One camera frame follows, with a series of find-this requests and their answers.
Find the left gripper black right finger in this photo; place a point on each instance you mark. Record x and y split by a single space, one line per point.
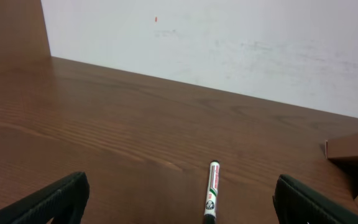
295 202

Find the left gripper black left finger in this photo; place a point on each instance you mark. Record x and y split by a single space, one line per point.
63 201

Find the black cap whiteboard marker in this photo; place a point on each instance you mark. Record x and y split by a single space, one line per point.
210 205

